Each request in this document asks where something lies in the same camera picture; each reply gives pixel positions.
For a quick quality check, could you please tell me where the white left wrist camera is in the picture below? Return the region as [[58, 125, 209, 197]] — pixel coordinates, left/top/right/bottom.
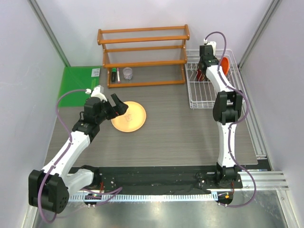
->
[[85, 85, 107, 101]]

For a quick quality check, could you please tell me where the orange plastic plate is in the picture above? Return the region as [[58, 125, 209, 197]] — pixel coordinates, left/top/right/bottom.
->
[[221, 57, 230, 76]]

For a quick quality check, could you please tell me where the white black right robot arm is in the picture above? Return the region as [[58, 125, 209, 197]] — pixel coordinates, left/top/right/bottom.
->
[[198, 42, 243, 188]]

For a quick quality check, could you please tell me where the clear plastic cup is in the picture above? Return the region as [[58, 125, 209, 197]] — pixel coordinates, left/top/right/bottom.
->
[[123, 67, 133, 80]]

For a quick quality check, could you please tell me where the green plastic mat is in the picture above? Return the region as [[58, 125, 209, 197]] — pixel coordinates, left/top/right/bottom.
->
[[58, 66, 101, 107]]

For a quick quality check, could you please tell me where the orange wooden shelf rack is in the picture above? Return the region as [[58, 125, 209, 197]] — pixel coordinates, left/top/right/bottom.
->
[[97, 24, 190, 88]]

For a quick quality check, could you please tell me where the pink white marker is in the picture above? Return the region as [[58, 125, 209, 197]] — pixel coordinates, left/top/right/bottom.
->
[[116, 68, 121, 83]]

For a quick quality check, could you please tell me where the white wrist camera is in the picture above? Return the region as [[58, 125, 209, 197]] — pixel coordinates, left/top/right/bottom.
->
[[85, 85, 107, 101], [204, 39, 217, 55]]

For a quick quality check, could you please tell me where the aluminium front rail frame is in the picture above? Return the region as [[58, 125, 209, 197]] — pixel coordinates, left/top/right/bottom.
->
[[28, 171, 290, 209]]

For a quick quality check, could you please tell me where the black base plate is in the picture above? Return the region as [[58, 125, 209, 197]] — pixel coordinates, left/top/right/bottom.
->
[[98, 165, 243, 195]]

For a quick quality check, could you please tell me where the white wire dish rack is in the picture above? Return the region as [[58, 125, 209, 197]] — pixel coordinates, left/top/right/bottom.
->
[[185, 49, 247, 109]]

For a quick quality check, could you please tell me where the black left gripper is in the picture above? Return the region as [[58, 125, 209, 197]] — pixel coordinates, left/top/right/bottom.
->
[[95, 94, 127, 124]]

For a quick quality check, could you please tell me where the cream yellow plate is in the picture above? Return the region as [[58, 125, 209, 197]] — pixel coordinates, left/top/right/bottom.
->
[[111, 101, 147, 133]]

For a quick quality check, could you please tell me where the dark red patterned plate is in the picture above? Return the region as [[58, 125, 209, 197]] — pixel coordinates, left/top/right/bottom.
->
[[196, 69, 205, 82]]

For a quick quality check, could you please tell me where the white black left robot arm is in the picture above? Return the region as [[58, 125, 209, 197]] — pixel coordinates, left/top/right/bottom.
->
[[28, 94, 128, 214]]

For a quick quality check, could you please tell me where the black green marker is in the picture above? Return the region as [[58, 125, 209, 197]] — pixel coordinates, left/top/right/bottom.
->
[[111, 68, 117, 82]]

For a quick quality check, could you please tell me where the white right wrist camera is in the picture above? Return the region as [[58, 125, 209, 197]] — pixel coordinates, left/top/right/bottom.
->
[[204, 39, 217, 55]]

